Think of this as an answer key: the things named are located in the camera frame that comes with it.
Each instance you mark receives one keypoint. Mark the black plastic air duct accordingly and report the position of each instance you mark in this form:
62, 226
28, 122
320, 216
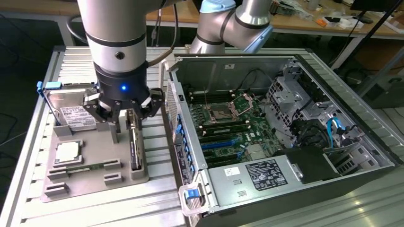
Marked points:
310, 165

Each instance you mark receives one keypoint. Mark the blue disk carrier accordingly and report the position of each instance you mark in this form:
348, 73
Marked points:
52, 85

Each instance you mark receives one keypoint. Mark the metal socket cover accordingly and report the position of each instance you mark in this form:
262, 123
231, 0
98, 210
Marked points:
243, 104

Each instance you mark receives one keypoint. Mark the grey power supply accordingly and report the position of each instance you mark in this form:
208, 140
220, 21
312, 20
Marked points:
252, 177

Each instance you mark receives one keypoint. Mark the green RAM stick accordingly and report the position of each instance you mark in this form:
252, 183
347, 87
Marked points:
83, 168

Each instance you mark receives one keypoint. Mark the blue expansion slot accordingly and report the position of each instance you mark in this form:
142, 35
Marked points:
218, 144

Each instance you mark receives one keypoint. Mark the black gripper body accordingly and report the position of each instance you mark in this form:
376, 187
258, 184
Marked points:
122, 82

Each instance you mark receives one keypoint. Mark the black stand pole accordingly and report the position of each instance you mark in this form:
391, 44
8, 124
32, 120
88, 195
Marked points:
380, 21

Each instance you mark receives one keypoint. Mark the grey parts rack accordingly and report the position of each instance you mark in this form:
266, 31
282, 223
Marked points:
95, 151

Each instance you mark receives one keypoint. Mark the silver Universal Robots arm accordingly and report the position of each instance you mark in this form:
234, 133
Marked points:
114, 28

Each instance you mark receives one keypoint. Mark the wooden desk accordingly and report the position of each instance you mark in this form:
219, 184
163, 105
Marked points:
315, 26

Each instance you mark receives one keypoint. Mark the CPU socket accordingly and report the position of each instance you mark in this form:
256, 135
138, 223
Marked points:
220, 114

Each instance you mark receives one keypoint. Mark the black installed RAM stick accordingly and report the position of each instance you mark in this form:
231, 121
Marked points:
226, 127

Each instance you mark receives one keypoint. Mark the black box on floor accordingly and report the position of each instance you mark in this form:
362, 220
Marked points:
384, 92

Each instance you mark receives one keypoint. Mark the black open PC case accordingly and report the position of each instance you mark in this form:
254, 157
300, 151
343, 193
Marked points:
284, 201

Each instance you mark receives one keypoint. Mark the blue case latch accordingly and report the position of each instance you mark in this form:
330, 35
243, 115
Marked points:
191, 195

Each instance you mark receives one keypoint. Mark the green motherboard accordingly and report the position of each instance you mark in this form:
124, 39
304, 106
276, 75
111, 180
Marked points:
255, 132

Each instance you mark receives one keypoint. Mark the metal disk bay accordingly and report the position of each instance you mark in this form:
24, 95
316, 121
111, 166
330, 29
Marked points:
286, 94

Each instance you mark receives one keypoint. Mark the silver hard disk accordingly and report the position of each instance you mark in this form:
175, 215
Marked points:
72, 111

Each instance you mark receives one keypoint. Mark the white and black desk items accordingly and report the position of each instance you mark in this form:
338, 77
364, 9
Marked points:
340, 21

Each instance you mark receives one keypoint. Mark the silver CPU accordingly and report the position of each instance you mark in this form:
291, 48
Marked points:
67, 152

